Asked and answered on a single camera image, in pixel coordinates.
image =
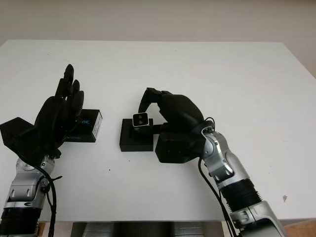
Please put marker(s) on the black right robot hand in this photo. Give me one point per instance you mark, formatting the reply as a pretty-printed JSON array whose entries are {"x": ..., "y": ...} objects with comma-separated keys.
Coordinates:
[{"x": 180, "y": 111}]

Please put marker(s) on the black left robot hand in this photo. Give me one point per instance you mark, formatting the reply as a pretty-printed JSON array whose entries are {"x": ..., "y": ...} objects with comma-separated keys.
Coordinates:
[{"x": 54, "y": 118}]

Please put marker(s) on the black RealSense box lid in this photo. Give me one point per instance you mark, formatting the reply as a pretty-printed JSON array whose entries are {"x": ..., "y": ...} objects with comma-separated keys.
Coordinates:
[{"x": 86, "y": 128}]

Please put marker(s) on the silver depth camera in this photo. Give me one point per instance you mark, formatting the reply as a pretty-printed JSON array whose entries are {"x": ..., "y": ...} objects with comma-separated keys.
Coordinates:
[{"x": 140, "y": 119}]

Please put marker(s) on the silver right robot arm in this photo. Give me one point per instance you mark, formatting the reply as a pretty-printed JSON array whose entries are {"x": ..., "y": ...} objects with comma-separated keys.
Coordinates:
[{"x": 222, "y": 153}]

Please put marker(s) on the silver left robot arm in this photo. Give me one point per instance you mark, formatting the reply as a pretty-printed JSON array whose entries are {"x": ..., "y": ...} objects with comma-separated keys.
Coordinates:
[{"x": 24, "y": 185}]

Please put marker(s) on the grey robot body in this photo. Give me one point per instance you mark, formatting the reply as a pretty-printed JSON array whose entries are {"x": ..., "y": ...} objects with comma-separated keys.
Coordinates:
[{"x": 128, "y": 229}]

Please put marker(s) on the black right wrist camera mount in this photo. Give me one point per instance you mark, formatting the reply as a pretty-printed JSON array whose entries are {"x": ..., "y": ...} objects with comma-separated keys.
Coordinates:
[{"x": 177, "y": 148}]

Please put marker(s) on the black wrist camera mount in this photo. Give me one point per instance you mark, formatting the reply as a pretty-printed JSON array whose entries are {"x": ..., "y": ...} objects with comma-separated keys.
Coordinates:
[
  {"x": 17, "y": 133},
  {"x": 177, "y": 148}
]

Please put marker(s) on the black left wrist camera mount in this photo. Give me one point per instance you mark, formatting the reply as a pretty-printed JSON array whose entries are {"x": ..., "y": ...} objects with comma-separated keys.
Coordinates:
[{"x": 17, "y": 133}]

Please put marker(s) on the black camera box base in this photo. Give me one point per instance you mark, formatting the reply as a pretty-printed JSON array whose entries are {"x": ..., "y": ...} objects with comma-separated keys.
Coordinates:
[{"x": 134, "y": 144}]

